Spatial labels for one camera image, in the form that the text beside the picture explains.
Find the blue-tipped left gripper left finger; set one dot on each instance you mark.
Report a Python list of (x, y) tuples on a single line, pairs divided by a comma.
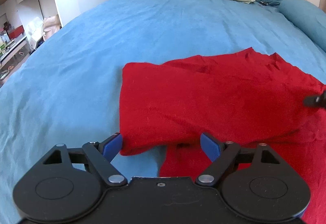
[(99, 157)]

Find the blue bed sheet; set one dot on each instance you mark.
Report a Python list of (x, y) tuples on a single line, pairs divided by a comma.
[(67, 92)]

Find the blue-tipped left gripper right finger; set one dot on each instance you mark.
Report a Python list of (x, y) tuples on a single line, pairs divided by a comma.
[(222, 156)]

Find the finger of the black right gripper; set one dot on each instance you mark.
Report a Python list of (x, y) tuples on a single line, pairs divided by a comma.
[(315, 97)]

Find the red box on shelf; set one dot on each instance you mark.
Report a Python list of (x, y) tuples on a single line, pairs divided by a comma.
[(14, 33)]

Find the light blue bolster pillow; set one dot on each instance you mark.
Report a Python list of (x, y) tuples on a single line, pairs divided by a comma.
[(307, 17)]

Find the red knitted garment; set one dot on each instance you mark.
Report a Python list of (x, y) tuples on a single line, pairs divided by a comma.
[(245, 97)]

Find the white desk shelf unit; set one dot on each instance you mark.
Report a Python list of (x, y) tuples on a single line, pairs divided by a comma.
[(31, 13)]

